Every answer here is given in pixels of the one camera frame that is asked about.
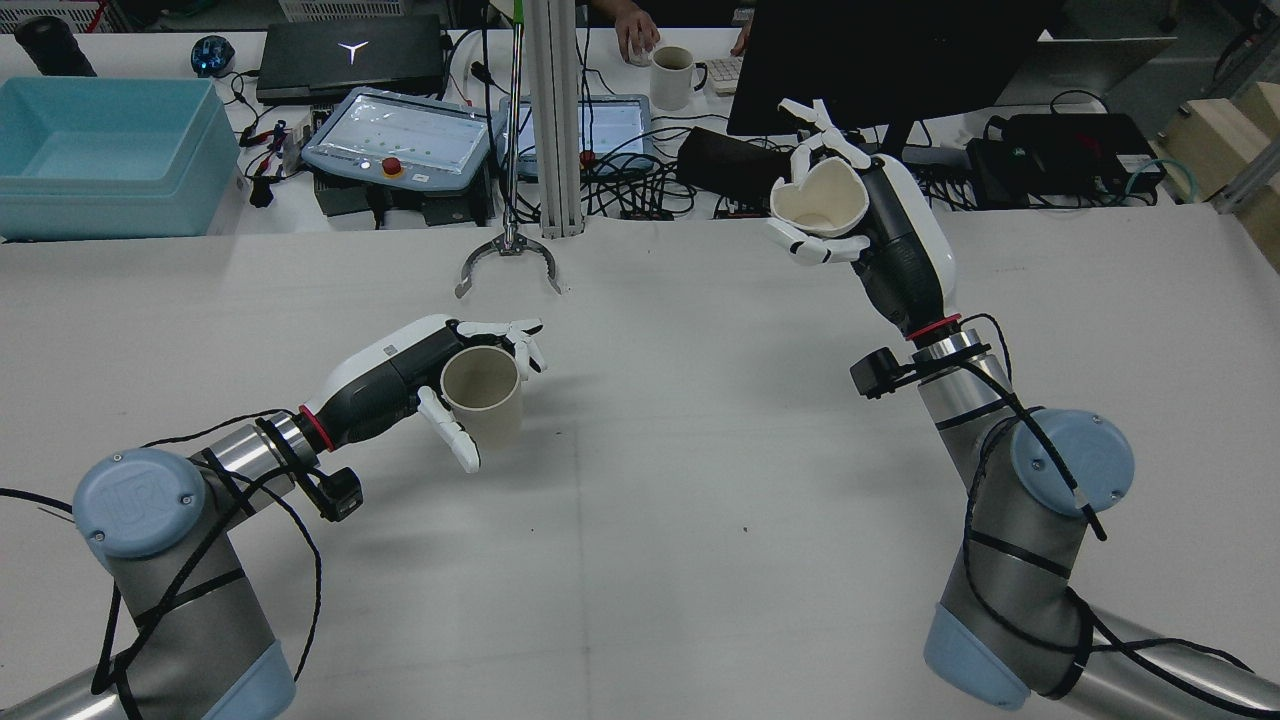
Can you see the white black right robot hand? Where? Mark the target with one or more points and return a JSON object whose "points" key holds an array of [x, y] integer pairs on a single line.
{"points": [[905, 240]]}

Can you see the bare human hand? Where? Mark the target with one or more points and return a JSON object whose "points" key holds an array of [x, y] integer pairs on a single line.
{"points": [[635, 30]]}

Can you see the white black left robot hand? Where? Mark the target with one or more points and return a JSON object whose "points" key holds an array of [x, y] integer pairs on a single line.
{"points": [[380, 380]]}

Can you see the white paper cup with spout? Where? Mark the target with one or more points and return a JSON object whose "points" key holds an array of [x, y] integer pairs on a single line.
{"points": [[820, 200]]}

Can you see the plain beige paper cup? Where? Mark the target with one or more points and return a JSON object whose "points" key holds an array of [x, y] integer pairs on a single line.
{"points": [[490, 410]]}

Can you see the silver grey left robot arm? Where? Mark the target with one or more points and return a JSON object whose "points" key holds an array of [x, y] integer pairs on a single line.
{"points": [[150, 520]]}

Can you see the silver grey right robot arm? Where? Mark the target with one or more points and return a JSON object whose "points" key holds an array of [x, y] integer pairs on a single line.
{"points": [[1060, 480]]}

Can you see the beige ceramic mug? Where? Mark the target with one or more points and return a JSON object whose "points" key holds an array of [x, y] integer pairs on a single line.
{"points": [[672, 80]]}

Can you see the white keyboard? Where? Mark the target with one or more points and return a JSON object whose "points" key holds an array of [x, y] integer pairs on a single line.
{"points": [[725, 75]]}

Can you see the teach pendant with lit screen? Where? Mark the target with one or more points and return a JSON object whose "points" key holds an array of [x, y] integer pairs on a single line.
{"points": [[615, 130]]}

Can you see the black fabric pouch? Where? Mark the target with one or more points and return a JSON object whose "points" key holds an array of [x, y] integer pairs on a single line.
{"points": [[735, 160]]}

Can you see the black computer monitor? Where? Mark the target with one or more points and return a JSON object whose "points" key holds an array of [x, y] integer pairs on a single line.
{"points": [[880, 60]]}

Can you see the metal claw grabber tool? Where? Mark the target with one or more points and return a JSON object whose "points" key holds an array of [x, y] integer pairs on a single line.
{"points": [[510, 245]]}

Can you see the black electronics box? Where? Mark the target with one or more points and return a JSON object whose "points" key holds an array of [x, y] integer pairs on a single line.
{"points": [[1080, 150]]}

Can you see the teach pendant with red button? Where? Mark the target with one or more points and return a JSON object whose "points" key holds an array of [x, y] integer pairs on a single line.
{"points": [[395, 135]]}

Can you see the black laptop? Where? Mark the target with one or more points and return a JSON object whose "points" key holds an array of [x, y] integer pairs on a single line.
{"points": [[350, 55]]}

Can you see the light blue plastic bin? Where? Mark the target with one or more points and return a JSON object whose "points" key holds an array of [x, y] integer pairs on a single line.
{"points": [[110, 170]]}

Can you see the black cylinder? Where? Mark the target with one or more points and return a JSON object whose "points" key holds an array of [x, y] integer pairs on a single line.
{"points": [[52, 48]]}

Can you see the aluminium profile post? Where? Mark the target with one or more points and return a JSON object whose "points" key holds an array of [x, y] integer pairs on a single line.
{"points": [[555, 120]]}

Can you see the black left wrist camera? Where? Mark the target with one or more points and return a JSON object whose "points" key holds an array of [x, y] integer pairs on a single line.
{"points": [[338, 493]]}

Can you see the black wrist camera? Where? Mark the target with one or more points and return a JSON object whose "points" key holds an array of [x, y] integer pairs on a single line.
{"points": [[338, 493], [878, 373]]}

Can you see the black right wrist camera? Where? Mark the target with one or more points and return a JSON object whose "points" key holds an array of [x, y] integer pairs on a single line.
{"points": [[878, 373]]}

